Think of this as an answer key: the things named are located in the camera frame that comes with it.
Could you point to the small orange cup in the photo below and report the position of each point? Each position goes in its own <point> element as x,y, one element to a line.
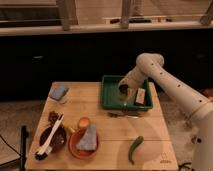
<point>83,122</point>

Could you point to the grey folded cloth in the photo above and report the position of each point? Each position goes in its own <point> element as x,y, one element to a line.
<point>89,140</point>

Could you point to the blue sponge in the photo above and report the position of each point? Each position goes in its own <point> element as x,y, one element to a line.
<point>59,92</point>

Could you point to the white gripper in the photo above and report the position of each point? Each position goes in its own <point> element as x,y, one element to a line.
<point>128,81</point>

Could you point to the green plastic tray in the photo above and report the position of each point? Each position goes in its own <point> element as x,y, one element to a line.
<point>110,100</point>

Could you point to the black chair frame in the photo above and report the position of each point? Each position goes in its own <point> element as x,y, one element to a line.
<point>23,142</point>

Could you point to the orange plate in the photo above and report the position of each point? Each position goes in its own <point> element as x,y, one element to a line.
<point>80,154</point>

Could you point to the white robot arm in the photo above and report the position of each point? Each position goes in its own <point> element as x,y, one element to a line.
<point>198,107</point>

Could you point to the dark brown bowl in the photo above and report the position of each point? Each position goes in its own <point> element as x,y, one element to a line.
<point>58,140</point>

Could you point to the dark green cup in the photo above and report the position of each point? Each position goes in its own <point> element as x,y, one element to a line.
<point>123,91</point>

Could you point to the green chili pepper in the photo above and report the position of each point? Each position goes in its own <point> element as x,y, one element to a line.
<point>139,140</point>

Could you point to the tan block in tray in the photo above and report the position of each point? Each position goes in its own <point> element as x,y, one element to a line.
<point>140,96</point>

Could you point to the brown dried item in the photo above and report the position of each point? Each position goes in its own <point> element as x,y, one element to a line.
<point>53,116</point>

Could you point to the dark utensil on table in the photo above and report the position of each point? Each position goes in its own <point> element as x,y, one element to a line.
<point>121,115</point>

